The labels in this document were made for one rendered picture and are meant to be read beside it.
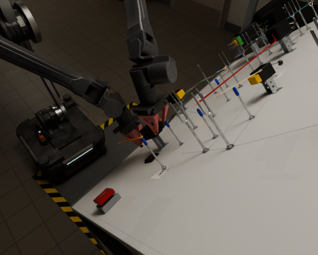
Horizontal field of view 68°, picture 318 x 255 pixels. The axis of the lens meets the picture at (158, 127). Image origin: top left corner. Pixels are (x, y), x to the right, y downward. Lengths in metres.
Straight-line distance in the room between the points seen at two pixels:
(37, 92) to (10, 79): 0.46
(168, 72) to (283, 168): 0.36
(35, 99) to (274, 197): 2.66
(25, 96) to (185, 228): 2.67
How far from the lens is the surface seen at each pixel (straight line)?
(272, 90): 0.67
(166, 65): 0.60
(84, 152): 1.88
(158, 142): 0.76
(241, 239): 0.32
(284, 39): 0.98
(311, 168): 0.36
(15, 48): 0.74
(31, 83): 3.07
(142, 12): 0.73
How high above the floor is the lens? 1.68
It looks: 49 degrees down
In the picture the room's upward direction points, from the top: straight up
